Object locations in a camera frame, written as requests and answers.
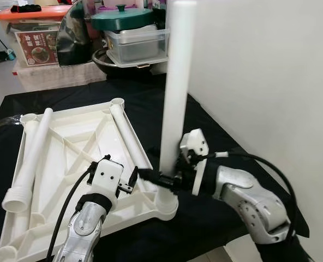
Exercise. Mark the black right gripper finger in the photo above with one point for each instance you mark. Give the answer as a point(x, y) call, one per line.
point(155, 176)

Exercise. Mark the white plastic children table top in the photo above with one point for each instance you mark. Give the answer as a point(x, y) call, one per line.
point(69, 147)

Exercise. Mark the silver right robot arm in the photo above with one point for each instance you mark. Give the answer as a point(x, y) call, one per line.
point(249, 202)

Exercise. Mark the black table cloth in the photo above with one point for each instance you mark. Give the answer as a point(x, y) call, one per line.
point(85, 94)

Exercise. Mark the black round wok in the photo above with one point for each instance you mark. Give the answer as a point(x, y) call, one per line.
point(109, 65)

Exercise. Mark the clear plastic storage bin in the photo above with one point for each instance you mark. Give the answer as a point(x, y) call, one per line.
point(134, 48)

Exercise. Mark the white low storage box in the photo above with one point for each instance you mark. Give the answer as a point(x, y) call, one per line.
point(52, 76)

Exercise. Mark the black glossy bag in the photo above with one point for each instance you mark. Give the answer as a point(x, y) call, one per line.
point(74, 38)

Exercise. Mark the green round pot lid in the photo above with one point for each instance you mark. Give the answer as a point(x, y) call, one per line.
point(123, 19)

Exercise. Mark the red printed carton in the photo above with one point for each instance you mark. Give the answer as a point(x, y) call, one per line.
point(37, 49)

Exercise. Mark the teal dustpan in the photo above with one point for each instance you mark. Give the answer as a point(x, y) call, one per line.
point(11, 54)

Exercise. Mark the clear storage box orange lid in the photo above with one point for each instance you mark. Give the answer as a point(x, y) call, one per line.
point(52, 12)

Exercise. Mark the small black object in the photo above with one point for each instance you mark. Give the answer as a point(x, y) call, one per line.
point(25, 8)

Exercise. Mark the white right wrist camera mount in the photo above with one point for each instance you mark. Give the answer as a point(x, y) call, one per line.
point(197, 143)

